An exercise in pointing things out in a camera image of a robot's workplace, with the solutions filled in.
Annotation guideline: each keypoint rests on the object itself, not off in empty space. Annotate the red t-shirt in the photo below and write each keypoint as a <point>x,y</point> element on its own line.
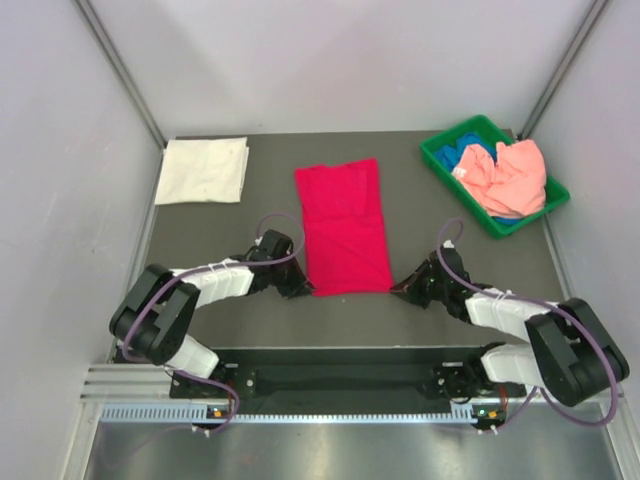
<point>345,237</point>

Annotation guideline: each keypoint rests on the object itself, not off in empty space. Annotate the salmon pink t-shirt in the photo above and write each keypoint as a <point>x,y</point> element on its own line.
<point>510,186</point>

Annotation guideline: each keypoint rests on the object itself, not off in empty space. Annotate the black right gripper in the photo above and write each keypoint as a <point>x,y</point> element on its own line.
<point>409,289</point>

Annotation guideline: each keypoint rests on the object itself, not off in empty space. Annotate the green plastic bin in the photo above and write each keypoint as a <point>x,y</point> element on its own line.
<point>556,194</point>

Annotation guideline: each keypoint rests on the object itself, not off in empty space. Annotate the blue t-shirt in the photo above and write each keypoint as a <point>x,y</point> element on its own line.
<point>449,155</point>

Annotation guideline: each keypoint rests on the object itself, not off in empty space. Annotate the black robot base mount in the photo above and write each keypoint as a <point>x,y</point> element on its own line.
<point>342,381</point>

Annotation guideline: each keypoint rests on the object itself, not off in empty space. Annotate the folded white t-shirt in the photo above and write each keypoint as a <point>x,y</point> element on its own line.
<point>203,171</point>

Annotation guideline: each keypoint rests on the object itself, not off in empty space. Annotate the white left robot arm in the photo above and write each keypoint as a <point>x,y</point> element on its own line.
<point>153,320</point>

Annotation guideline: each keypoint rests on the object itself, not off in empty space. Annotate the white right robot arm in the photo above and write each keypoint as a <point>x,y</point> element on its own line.
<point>563,347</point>

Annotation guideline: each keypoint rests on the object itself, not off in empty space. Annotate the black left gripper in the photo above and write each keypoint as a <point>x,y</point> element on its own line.
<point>298,284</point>

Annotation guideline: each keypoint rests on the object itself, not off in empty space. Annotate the aluminium frame rail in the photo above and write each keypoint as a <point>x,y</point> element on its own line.
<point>125,383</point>

